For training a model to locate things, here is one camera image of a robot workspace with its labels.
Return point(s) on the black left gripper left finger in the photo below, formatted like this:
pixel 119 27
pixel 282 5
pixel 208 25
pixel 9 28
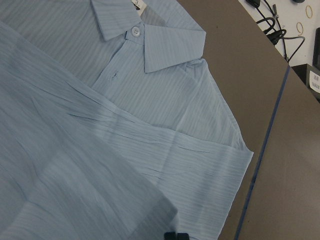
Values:
pixel 170 236

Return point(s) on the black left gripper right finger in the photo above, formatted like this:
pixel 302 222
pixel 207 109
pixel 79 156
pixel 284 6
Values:
pixel 182 236

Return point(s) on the light blue button shirt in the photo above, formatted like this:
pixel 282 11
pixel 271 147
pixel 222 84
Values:
pixel 111 124

